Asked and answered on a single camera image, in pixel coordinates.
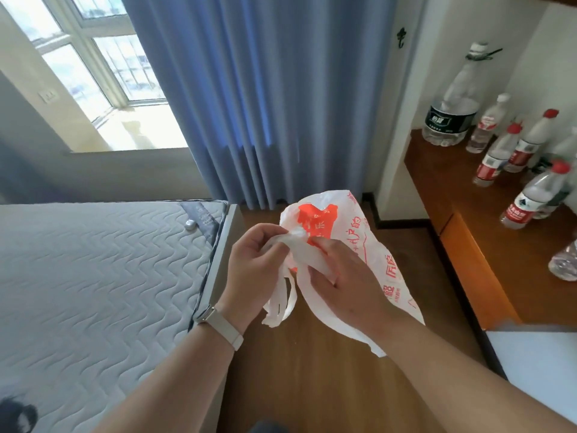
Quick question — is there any person's left hand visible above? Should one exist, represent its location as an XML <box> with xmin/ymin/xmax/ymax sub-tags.
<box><xmin>215</xmin><ymin>223</ymin><xmax>290</xmax><ymax>332</ymax></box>

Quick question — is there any person's right hand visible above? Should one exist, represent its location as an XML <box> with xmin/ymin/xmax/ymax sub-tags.
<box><xmin>308</xmin><ymin>236</ymin><xmax>400</xmax><ymax>337</ymax></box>

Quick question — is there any white orange-printed plastic bag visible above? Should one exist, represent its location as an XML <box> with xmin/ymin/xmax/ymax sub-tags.
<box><xmin>261</xmin><ymin>189</ymin><xmax>426</xmax><ymax>358</ymax></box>

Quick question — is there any person's right forearm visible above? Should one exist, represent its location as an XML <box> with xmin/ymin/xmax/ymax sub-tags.
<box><xmin>373</xmin><ymin>311</ymin><xmax>577</xmax><ymax>433</ymax></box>

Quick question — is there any person's left forearm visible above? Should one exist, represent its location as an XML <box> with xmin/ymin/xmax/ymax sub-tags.
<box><xmin>92</xmin><ymin>321</ymin><xmax>236</xmax><ymax>433</ymax></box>

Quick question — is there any dark mattress label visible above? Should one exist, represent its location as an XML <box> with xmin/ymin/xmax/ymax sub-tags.
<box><xmin>179</xmin><ymin>201</ymin><xmax>227</xmax><ymax>247</ymax></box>

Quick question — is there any beige wristband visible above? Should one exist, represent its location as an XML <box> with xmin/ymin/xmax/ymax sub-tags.
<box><xmin>194</xmin><ymin>304</ymin><xmax>244</xmax><ymax>352</ymax></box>

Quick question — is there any blue curtain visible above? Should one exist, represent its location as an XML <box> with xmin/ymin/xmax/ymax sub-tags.
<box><xmin>119</xmin><ymin>0</ymin><xmax>400</xmax><ymax>210</ymax></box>

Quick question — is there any brown wooden desk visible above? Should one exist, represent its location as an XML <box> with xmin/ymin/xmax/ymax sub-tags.
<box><xmin>404</xmin><ymin>128</ymin><xmax>577</xmax><ymax>331</ymax></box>

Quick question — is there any grey quilted mattress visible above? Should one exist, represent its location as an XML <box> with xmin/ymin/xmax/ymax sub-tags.
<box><xmin>0</xmin><ymin>200</ymin><xmax>229</xmax><ymax>433</ymax></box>

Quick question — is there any large clear water bottle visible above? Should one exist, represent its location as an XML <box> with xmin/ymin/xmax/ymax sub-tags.
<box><xmin>422</xmin><ymin>41</ymin><xmax>504</xmax><ymax>147</ymax></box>

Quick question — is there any small red-label water bottle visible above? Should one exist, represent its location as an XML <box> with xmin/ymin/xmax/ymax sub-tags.
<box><xmin>466</xmin><ymin>93</ymin><xmax>511</xmax><ymax>154</ymax></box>
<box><xmin>503</xmin><ymin>108</ymin><xmax>560</xmax><ymax>174</ymax></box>
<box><xmin>472</xmin><ymin>122</ymin><xmax>524</xmax><ymax>188</ymax></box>
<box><xmin>499</xmin><ymin>160</ymin><xmax>572</xmax><ymax>230</ymax></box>

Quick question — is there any clear plastic bottle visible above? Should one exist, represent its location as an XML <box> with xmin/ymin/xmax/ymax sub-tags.
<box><xmin>548</xmin><ymin>239</ymin><xmax>577</xmax><ymax>282</ymax></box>

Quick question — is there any white cabinet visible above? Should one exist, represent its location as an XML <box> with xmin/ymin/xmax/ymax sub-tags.
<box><xmin>485</xmin><ymin>328</ymin><xmax>577</xmax><ymax>413</ymax></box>

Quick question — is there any small dark-label water bottle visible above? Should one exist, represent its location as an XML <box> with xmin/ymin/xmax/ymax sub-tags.
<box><xmin>527</xmin><ymin>126</ymin><xmax>577</xmax><ymax>220</ymax></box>

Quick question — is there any white-framed window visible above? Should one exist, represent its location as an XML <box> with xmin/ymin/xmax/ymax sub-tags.
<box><xmin>0</xmin><ymin>0</ymin><xmax>168</xmax><ymax>123</ymax></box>

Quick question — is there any grey bed frame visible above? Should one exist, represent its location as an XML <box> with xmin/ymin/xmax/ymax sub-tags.
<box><xmin>187</xmin><ymin>203</ymin><xmax>244</xmax><ymax>433</ymax></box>

